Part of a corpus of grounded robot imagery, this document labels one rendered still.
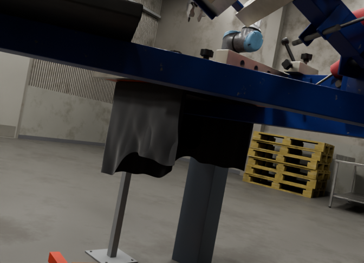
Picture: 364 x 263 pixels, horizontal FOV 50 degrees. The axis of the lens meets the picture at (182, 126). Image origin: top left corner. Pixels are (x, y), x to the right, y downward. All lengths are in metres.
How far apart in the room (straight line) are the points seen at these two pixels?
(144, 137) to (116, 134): 0.20
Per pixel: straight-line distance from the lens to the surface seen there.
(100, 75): 1.80
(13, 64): 8.27
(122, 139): 1.70
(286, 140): 7.51
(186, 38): 10.54
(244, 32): 2.33
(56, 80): 8.91
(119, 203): 2.24
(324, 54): 8.90
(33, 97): 8.60
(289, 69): 1.35
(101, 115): 9.85
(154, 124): 1.53
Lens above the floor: 0.79
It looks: level
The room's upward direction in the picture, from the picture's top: 10 degrees clockwise
